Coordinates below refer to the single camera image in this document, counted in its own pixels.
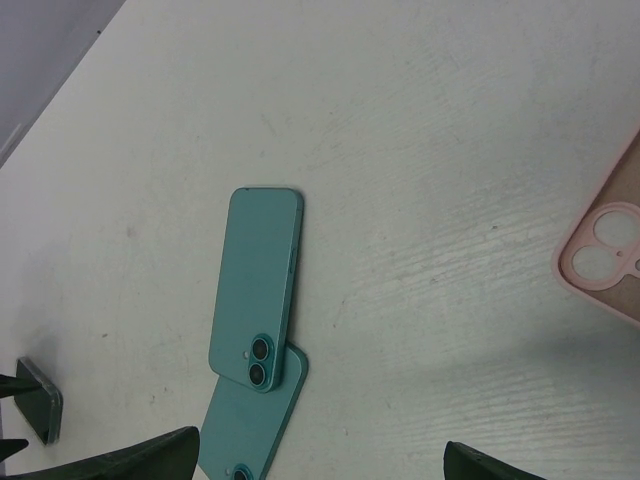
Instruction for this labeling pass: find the pink phone case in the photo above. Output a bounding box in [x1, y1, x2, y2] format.
[552, 137, 639, 325]

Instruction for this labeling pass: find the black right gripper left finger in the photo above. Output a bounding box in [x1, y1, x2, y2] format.
[1, 426, 200, 479]

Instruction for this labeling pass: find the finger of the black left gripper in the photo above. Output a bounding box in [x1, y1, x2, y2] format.
[0, 439, 28, 458]
[0, 374, 41, 398]

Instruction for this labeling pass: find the teal phone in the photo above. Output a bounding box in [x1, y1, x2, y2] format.
[198, 343, 308, 479]

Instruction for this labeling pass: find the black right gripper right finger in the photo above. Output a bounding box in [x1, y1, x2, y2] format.
[444, 441, 543, 480]

